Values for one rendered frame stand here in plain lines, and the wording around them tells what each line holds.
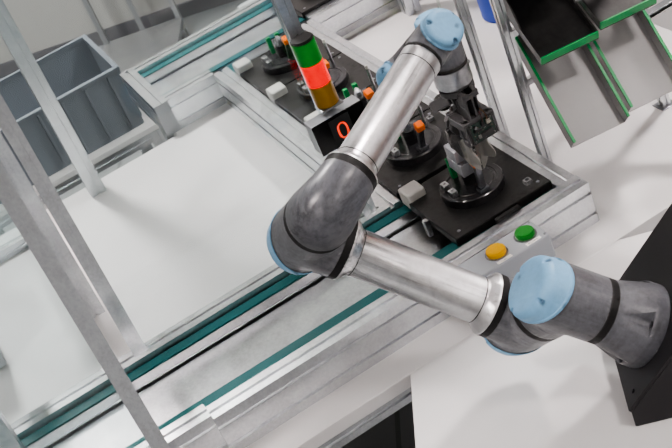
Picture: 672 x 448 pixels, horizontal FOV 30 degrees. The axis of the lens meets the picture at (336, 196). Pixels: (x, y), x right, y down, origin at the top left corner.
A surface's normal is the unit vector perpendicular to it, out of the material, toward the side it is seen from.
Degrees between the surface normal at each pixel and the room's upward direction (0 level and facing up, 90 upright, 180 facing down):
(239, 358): 0
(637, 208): 0
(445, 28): 52
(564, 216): 90
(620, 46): 45
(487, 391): 0
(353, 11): 90
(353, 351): 90
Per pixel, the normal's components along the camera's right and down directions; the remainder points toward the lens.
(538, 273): -0.87, -0.36
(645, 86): -0.04, -0.24
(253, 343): -0.33, -0.78
